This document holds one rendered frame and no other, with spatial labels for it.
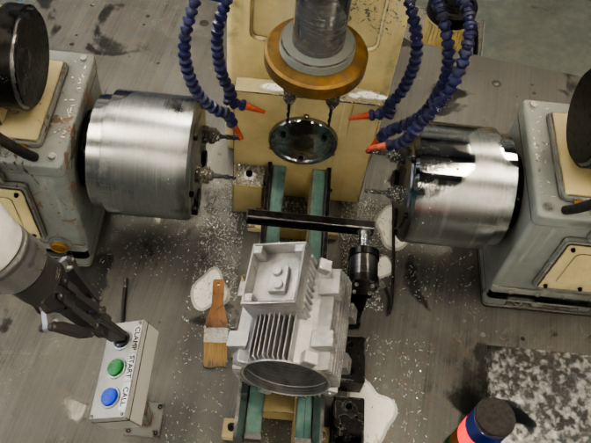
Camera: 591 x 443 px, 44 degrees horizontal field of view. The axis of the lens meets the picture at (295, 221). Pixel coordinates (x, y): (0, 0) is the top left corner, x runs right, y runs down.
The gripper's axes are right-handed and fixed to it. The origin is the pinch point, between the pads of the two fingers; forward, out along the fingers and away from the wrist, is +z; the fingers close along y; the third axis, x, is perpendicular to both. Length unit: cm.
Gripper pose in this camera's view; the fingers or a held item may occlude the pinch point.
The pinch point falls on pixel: (106, 328)
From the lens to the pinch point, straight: 124.0
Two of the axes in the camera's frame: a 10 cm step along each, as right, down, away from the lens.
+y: 0.7, -8.4, 5.5
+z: 3.8, 5.3, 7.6
